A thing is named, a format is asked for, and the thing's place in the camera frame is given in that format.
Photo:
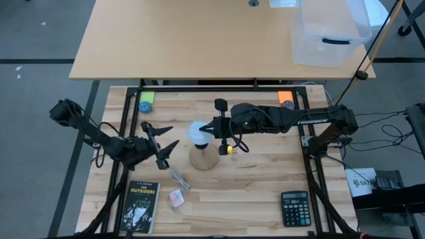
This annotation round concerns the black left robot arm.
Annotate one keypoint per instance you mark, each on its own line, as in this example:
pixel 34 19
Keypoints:
pixel 96 134

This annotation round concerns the clear plastic storage bin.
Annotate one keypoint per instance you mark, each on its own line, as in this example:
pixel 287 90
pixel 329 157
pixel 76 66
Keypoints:
pixel 328 36

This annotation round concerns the white desk outlet plate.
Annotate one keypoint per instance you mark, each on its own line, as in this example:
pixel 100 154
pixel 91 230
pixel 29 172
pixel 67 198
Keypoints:
pixel 282 3

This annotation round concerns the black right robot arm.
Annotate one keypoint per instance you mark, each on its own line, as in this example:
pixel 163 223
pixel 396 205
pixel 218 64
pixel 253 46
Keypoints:
pixel 308 121

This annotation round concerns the black chair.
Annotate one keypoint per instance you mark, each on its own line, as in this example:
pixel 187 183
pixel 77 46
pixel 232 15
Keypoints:
pixel 418 129

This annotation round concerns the orange sticky note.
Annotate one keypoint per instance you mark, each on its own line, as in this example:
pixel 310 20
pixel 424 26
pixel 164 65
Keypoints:
pixel 285 96

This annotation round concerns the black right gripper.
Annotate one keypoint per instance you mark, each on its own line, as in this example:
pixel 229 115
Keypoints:
pixel 229 127

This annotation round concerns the black equipment cart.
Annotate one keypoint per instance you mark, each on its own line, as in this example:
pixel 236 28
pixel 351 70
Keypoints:
pixel 391 200

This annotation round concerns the white printed box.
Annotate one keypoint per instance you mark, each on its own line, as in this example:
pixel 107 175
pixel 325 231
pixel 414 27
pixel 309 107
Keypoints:
pixel 360 182

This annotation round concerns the light wooden desk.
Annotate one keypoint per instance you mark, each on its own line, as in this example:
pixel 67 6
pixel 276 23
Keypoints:
pixel 182 40

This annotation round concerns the black desk calculator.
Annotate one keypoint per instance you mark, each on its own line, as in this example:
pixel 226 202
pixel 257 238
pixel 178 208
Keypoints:
pixel 295 209

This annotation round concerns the blue patterned tape roll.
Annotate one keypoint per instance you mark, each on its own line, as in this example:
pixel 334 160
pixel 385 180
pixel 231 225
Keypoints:
pixel 145 107

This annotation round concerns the black metal table frame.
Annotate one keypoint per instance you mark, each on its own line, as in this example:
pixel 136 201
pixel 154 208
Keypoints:
pixel 216 89

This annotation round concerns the black Outsiders paperback book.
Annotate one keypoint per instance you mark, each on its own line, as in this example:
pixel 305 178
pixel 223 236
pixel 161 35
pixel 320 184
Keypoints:
pixel 139 206

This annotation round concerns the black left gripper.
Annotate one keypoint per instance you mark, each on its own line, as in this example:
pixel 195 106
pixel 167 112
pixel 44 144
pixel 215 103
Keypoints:
pixel 149 149

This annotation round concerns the dark patterned tape roll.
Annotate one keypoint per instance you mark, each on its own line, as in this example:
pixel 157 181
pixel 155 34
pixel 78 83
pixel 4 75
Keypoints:
pixel 289 104

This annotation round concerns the clear plastic wrapper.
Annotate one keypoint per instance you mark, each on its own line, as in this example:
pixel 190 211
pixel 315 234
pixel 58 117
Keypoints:
pixel 180 180

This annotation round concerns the green sticky note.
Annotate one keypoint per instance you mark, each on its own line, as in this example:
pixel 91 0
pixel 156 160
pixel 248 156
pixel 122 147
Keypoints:
pixel 147 97

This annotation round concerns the black stand leg with caster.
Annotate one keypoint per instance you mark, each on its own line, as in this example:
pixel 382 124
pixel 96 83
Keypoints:
pixel 405 31

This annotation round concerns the yellow tape tag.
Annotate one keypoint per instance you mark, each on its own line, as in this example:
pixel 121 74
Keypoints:
pixel 229 150

